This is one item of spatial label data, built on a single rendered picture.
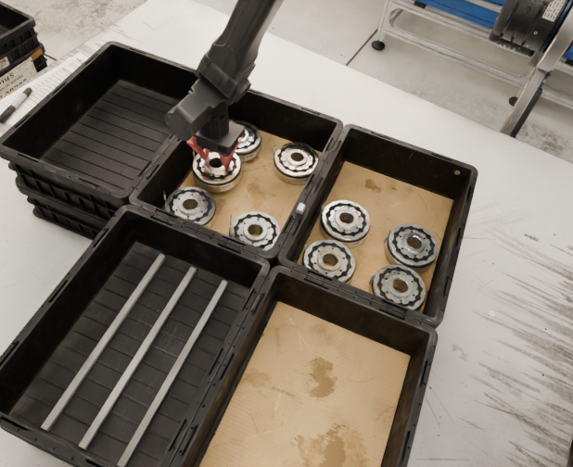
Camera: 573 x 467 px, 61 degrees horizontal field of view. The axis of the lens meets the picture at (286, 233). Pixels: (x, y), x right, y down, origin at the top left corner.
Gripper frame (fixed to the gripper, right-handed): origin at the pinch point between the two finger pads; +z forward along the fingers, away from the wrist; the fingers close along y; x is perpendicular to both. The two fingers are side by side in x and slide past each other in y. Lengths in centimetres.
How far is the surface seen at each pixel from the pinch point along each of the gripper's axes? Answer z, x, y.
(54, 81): 18, 19, -64
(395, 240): 3.8, 0.6, 40.3
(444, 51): 80, 187, 31
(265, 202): 6.2, -0.9, 12.0
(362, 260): 6.6, -5.2, 35.7
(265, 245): 3.1, -12.6, 17.5
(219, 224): 5.9, -10.7, 6.1
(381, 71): 93, 171, 3
